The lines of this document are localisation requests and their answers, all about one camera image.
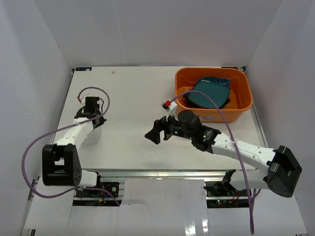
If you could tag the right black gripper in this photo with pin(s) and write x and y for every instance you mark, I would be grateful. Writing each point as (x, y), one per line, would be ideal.
(160, 125)

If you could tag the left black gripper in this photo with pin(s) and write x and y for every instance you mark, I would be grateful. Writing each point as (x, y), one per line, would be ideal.
(97, 120)

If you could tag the teal square plate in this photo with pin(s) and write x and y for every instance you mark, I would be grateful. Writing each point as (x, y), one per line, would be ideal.
(214, 91)

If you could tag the dark blue shell plate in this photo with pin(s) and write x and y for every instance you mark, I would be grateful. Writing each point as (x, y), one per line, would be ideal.
(221, 81)

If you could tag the black and amber square plate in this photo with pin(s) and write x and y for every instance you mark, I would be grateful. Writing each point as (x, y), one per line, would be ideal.
(204, 103)

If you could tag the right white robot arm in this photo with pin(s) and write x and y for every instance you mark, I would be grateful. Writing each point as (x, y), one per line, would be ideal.
(276, 169)

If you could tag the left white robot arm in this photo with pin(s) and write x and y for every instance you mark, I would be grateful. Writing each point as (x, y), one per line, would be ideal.
(60, 161)

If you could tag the orange plastic bin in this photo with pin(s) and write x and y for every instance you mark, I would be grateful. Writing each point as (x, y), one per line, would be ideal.
(240, 93)

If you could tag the blue table label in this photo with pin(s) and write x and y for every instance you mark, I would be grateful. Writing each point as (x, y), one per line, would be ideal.
(83, 69)

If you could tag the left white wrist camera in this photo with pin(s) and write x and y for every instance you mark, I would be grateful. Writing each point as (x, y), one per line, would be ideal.
(82, 100)

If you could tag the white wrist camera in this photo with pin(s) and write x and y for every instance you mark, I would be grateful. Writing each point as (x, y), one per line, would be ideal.
(170, 107)
(82, 100)

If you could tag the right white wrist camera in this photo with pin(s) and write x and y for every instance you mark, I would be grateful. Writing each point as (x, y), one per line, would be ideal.
(170, 107)

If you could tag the aluminium table front rail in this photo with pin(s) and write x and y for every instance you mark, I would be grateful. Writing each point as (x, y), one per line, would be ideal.
(161, 173)

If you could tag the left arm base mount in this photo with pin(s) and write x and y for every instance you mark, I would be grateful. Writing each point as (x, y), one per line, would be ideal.
(105, 194)

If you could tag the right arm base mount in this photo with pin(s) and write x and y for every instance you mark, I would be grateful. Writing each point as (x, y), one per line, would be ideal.
(223, 188)

